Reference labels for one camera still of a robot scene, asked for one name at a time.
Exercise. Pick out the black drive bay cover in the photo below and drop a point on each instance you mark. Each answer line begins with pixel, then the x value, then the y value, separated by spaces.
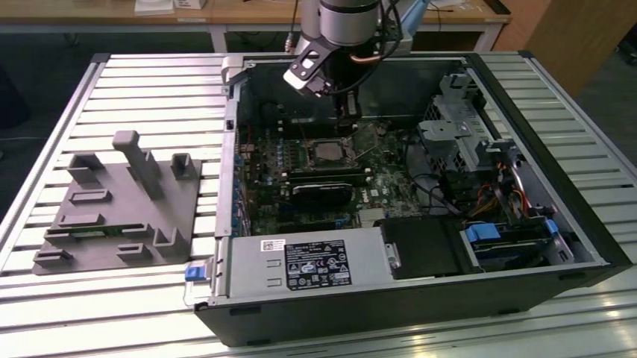
pixel 422 246

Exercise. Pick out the blue plastic pull tab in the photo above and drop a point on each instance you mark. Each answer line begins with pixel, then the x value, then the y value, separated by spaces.
pixel 195 273

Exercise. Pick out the green motherboard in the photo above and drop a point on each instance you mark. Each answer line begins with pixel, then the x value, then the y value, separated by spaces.
pixel 393 186

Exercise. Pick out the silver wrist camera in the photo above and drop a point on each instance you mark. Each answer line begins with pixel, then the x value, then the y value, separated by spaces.
pixel 298 80

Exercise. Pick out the CPU socket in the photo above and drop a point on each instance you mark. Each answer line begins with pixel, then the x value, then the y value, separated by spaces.
pixel 330 164

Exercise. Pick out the wooden desk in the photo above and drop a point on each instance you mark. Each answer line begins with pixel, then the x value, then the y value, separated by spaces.
pixel 99 16

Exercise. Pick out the wooden cabinet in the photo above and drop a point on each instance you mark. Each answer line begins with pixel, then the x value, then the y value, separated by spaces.
pixel 571 37

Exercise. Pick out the white box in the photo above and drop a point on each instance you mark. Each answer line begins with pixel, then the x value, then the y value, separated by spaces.
pixel 154 6

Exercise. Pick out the black PC case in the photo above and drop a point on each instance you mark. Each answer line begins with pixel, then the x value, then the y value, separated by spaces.
pixel 348 320

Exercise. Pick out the silver power supply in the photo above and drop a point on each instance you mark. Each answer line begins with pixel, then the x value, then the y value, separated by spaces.
pixel 248 261

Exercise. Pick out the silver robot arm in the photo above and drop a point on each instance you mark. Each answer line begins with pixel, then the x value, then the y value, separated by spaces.
pixel 348 22

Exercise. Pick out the blue plastic clip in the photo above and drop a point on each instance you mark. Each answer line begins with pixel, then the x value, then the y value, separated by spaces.
pixel 550 228

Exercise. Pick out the green RAM stick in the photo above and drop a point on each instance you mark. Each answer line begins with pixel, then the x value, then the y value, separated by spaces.
pixel 95 232

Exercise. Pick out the grey parts rack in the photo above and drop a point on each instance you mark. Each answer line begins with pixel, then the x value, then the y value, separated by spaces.
pixel 124 209

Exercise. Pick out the black RAM slot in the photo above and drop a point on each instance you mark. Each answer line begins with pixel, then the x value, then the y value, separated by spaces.
pixel 328 171
pixel 330 178
pixel 328 174
pixel 331 182

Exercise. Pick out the small silver heat sink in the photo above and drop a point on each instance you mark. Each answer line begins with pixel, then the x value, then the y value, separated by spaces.
pixel 370 216

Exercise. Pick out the grey metal drive cage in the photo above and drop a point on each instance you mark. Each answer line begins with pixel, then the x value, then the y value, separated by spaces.
pixel 447 149

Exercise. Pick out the silver CPU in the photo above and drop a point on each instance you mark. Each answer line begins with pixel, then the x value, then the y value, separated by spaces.
pixel 330 151

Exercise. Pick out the hard disk in blue carrier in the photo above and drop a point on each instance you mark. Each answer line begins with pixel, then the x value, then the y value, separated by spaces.
pixel 482 231

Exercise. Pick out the round coin cell battery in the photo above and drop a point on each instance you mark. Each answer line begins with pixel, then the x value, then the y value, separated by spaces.
pixel 379 130

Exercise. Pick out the black graphics card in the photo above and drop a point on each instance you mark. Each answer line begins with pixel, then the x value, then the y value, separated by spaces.
pixel 320 194

